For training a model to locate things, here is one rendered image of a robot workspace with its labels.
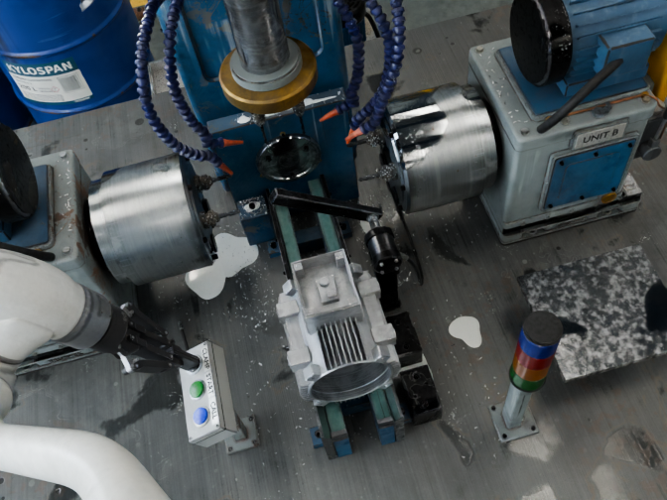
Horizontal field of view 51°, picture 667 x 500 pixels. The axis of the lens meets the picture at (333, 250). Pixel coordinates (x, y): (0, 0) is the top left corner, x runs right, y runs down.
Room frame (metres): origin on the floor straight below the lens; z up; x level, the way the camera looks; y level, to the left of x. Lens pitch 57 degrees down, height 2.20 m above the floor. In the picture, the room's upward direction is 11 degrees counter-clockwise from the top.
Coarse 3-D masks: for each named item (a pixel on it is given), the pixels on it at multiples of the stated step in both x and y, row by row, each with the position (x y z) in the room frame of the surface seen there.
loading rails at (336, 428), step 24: (312, 192) 1.01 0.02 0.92; (288, 216) 0.96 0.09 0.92; (288, 240) 0.89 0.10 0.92; (312, 240) 0.93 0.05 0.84; (336, 240) 0.87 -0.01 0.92; (288, 264) 0.84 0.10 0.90; (336, 408) 0.49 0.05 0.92; (360, 408) 0.51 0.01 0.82; (384, 408) 0.47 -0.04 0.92; (408, 408) 0.49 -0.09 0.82; (312, 432) 0.48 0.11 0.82; (336, 432) 0.44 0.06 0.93; (384, 432) 0.43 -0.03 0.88; (336, 456) 0.43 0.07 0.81
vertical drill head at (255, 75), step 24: (240, 0) 0.95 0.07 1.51; (264, 0) 0.95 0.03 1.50; (240, 24) 0.95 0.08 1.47; (264, 24) 0.95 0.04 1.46; (240, 48) 0.96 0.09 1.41; (264, 48) 0.95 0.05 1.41; (288, 48) 0.98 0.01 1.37; (240, 72) 0.96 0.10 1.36; (264, 72) 0.95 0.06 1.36; (288, 72) 0.94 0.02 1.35; (312, 72) 0.95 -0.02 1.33; (240, 96) 0.93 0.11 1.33; (264, 96) 0.91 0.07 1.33; (288, 96) 0.91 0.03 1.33; (264, 120) 0.93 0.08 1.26
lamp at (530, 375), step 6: (516, 360) 0.43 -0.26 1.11; (516, 366) 0.43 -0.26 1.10; (522, 366) 0.42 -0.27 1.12; (516, 372) 0.43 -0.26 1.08; (522, 372) 0.42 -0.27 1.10; (528, 372) 0.41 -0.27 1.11; (534, 372) 0.41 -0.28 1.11; (540, 372) 0.41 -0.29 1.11; (546, 372) 0.41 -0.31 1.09; (522, 378) 0.41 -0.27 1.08; (528, 378) 0.41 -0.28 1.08; (534, 378) 0.41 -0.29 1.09; (540, 378) 0.41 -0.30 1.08
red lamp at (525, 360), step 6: (516, 348) 0.45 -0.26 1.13; (516, 354) 0.44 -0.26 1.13; (522, 354) 0.42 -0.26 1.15; (522, 360) 0.42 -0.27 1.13; (528, 360) 0.41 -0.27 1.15; (534, 360) 0.41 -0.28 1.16; (540, 360) 0.41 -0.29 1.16; (546, 360) 0.41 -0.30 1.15; (552, 360) 0.42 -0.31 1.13; (528, 366) 0.41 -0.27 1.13; (534, 366) 0.41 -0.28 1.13; (540, 366) 0.41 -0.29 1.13; (546, 366) 0.41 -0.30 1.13
